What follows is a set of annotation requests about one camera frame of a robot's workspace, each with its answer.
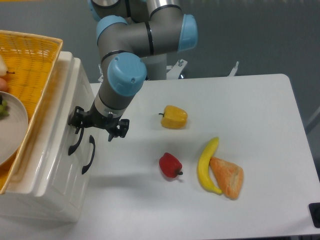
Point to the yellow bell pepper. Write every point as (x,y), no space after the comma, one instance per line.
(173,117)

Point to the white pear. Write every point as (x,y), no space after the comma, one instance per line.
(3,68)

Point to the black corner device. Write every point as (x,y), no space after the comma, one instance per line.
(314,209)

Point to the red bell pepper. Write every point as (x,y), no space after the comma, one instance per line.
(170,166)

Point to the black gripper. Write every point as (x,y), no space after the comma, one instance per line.
(116,127)

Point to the green grapes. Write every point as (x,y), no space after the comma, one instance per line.
(3,108)

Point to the yellow wicker basket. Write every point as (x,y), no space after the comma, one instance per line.
(32,58)

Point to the peach fruit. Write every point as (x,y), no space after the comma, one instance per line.
(3,85)

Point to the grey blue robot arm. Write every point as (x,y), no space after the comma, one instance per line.
(126,32)

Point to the white plate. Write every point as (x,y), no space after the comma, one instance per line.
(13,128)

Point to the white drawer cabinet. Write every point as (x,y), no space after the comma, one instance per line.
(21,198)

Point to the white drawer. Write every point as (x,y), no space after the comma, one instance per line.
(55,183)
(82,153)

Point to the yellow banana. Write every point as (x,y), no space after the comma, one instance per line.
(203,165)

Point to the orange bread slice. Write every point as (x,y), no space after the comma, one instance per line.
(229,177)

